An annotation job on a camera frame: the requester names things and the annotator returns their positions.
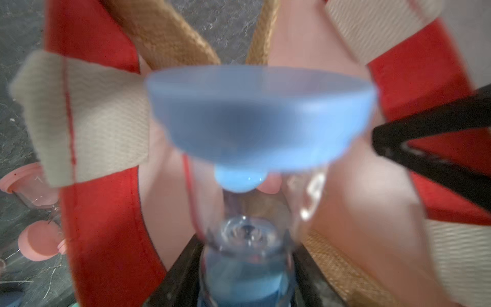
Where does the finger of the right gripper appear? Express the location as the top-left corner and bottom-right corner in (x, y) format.
(372, 85), (490, 211)

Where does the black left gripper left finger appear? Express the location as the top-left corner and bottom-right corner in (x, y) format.
(142, 235), (203, 307)

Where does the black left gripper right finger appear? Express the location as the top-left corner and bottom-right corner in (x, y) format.
(292, 245), (347, 307)

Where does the blue hourglass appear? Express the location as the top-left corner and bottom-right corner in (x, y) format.
(145, 65), (377, 306)

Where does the pink hourglass lying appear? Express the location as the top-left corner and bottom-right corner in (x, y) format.
(17, 221), (67, 262)

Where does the pink hourglass upright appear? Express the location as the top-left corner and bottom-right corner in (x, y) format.
(1, 162), (59, 209)

